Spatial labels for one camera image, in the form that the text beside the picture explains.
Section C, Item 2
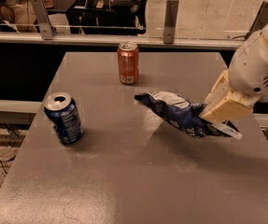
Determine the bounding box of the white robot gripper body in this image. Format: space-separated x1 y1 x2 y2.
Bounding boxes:
229 23 268 103

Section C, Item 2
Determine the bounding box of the black desk with chair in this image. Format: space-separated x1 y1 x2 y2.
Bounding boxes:
47 0 148 35

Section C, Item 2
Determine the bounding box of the seated person in background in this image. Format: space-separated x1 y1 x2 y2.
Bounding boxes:
0 0 55 34

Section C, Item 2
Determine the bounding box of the middle metal bracket post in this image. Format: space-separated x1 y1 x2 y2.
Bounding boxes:
163 0 179 44

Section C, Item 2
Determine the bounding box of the metal rail frame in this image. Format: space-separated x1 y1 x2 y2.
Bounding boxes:
0 33 243 50

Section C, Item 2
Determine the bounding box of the left metal bracket post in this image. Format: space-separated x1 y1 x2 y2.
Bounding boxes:
29 0 54 40

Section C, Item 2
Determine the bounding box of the orange soda can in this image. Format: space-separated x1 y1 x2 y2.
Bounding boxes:
117 42 139 85

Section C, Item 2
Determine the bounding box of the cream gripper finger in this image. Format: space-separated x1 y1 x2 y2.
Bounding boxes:
205 70 230 105
200 89 260 124

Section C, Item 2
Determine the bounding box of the blue soda can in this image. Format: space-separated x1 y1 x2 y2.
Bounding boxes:
44 92 84 145

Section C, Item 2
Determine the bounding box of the metal bracket post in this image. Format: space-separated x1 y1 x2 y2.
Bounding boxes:
163 0 179 44
29 0 54 40

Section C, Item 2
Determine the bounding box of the blue chip bag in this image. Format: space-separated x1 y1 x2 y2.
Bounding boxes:
134 91 243 140

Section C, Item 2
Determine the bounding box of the right dark bracket post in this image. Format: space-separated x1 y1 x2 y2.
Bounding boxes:
245 1 268 39

